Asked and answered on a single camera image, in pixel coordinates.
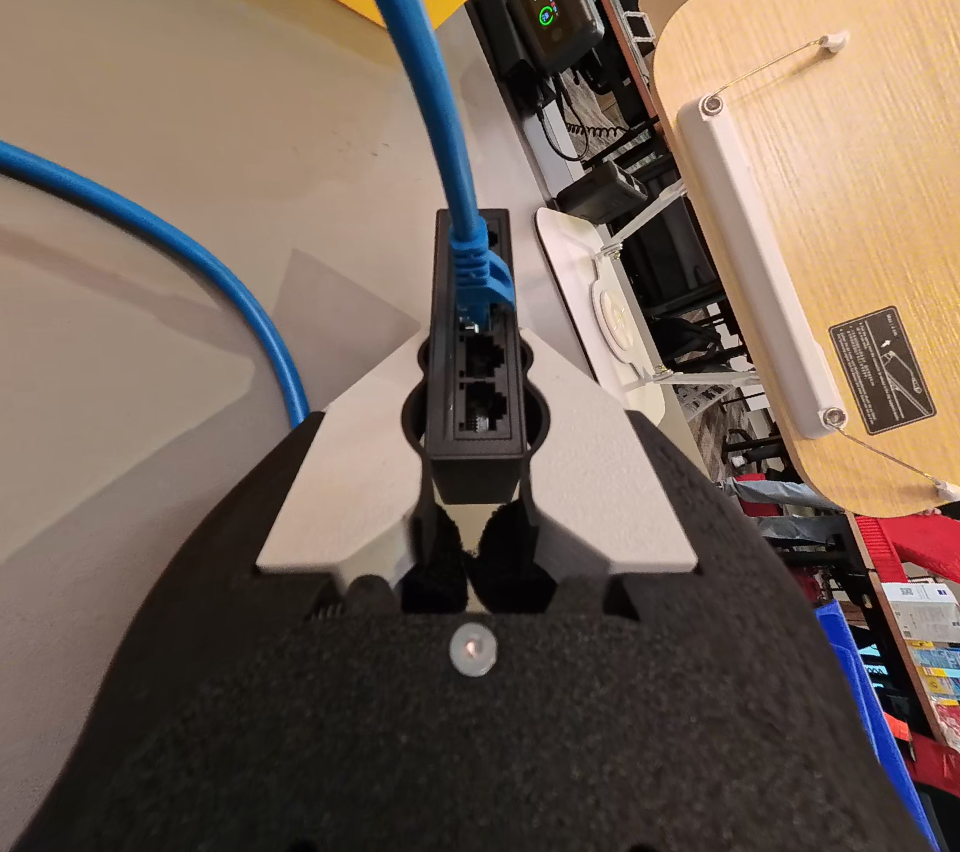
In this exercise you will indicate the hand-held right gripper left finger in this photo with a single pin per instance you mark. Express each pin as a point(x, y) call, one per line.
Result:
point(352, 469)

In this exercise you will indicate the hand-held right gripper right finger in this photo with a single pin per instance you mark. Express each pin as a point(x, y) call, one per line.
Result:
point(600, 484)

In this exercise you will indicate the black network switch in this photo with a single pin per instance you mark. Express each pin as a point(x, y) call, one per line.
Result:
point(480, 458)

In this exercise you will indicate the black power adapter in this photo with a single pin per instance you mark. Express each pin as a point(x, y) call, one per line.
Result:
point(600, 192)

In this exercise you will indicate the blue plastic bin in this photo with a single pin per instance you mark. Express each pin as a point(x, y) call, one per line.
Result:
point(862, 687)

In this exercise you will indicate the wooden folding table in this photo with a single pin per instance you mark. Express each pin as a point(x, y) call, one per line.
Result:
point(855, 207)

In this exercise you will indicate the black power station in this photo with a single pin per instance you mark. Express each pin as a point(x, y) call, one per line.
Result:
point(555, 4)

